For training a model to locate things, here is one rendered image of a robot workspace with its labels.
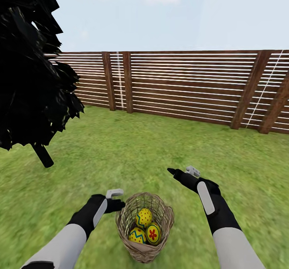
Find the easter egg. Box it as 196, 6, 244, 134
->
145, 220, 162, 247
128, 226, 147, 244
134, 207, 153, 229

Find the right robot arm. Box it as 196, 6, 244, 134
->
167, 165, 265, 269

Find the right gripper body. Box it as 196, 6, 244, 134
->
174, 169, 194, 188

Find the wicker basket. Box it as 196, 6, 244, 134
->
115, 192, 175, 264

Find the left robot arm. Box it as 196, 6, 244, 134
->
20, 188, 126, 269

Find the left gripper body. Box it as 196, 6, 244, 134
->
107, 199, 122, 213

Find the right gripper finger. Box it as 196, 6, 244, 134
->
167, 168, 177, 175

